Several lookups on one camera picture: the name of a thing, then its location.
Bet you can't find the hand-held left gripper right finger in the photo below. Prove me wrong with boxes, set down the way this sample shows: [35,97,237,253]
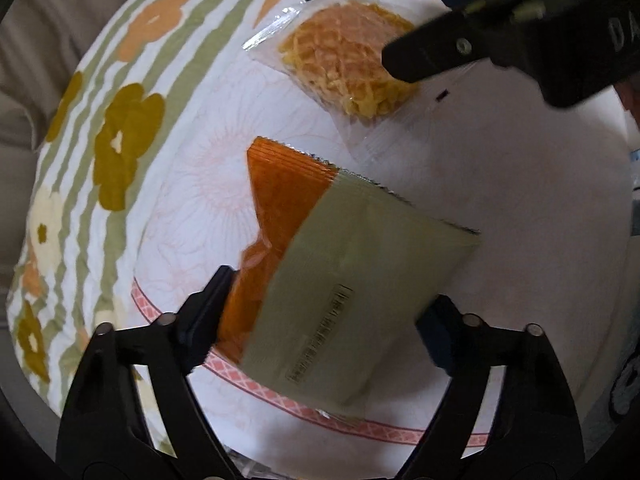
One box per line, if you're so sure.
[400,294,586,480]

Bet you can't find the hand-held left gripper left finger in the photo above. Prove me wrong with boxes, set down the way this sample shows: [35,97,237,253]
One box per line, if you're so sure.
[56,265,242,480]

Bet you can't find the clear packet of orange snack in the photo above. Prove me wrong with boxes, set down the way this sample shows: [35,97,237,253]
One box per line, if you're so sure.
[242,0,483,163]

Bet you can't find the orange and beige snack packet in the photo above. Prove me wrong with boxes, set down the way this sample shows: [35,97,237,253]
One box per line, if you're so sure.
[216,136,482,419]

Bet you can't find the green striped floral blanket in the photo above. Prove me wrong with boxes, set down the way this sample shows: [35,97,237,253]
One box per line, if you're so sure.
[0,0,313,461]

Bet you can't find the beige curtain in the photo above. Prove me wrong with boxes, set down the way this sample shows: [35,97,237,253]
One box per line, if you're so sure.
[0,0,178,243]

